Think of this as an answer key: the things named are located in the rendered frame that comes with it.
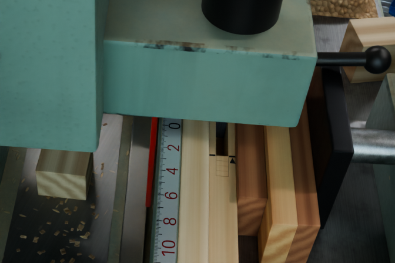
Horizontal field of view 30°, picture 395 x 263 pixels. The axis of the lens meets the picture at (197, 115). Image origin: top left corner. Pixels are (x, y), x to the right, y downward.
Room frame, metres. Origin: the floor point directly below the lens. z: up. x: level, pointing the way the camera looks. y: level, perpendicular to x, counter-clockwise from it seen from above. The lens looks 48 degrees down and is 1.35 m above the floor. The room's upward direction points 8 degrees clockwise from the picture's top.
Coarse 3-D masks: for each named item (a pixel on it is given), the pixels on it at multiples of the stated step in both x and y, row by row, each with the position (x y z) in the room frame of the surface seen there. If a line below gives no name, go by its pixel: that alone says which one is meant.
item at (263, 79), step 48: (144, 0) 0.38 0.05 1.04; (192, 0) 0.38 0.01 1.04; (288, 0) 0.40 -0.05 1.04; (144, 48) 0.34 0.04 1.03; (192, 48) 0.34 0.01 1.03; (240, 48) 0.34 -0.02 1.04; (288, 48) 0.35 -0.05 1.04; (144, 96) 0.34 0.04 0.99; (192, 96) 0.34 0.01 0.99; (240, 96) 0.34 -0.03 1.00; (288, 96) 0.34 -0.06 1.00
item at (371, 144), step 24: (336, 72) 0.38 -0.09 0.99; (312, 96) 0.38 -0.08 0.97; (336, 96) 0.35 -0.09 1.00; (312, 120) 0.36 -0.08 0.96; (336, 120) 0.33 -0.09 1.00; (312, 144) 0.35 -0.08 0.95; (336, 144) 0.31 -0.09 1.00; (360, 144) 0.35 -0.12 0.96; (384, 144) 0.35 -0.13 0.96; (336, 168) 0.31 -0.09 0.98; (336, 192) 0.31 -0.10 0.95
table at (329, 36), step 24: (336, 24) 0.55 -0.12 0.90; (336, 48) 0.51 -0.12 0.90; (360, 96) 0.45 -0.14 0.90; (360, 120) 0.43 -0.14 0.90; (360, 168) 0.37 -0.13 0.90; (360, 192) 0.35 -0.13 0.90; (336, 216) 0.32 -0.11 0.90; (360, 216) 0.33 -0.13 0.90; (240, 240) 0.29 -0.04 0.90; (336, 240) 0.30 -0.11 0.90; (360, 240) 0.31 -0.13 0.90; (384, 240) 0.31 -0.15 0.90
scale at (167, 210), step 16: (176, 128) 0.34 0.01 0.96; (176, 144) 0.32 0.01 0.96; (160, 160) 0.31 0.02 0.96; (176, 160) 0.31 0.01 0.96; (160, 176) 0.30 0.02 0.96; (176, 176) 0.30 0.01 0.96; (160, 192) 0.28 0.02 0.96; (176, 192) 0.28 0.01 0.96; (160, 208) 0.27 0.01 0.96; (176, 208) 0.27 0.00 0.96; (160, 224) 0.26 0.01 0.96; (176, 224) 0.26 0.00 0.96; (160, 240) 0.25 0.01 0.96; (160, 256) 0.24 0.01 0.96
